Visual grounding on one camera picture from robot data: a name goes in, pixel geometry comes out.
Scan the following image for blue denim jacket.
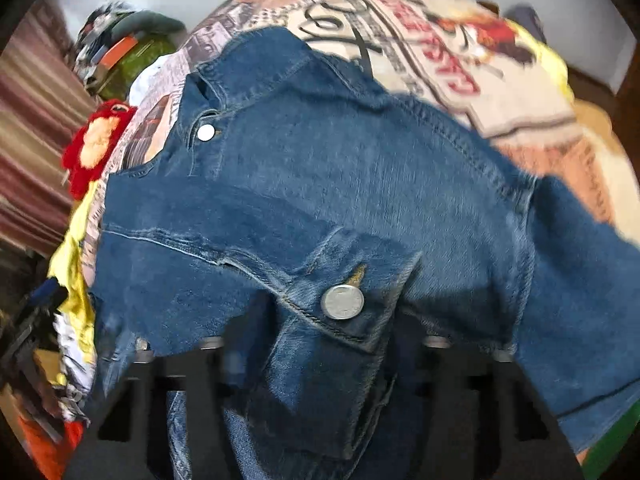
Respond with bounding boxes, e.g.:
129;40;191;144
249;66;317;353
90;27;639;479

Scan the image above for yellow fleece blanket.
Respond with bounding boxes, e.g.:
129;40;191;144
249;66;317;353
48;181;99;364

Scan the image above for red plush toy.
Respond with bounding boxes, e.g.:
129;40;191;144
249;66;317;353
61;99;137;200

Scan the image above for newspaper print bed sheet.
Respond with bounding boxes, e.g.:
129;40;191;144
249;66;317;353
105;0;639;242

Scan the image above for green patterned bag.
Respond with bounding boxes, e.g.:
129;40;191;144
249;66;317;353
94;35;176;101

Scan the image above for striped brown curtain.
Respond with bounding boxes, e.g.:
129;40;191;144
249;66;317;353
1;0;96;257

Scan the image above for white cloth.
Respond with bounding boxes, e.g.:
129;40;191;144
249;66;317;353
127;55;175;107

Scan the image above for orange box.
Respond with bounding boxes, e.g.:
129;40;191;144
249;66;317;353
99;36;138;70

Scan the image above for dark grey pillow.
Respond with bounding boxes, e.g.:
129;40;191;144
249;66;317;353
111;10;186;42

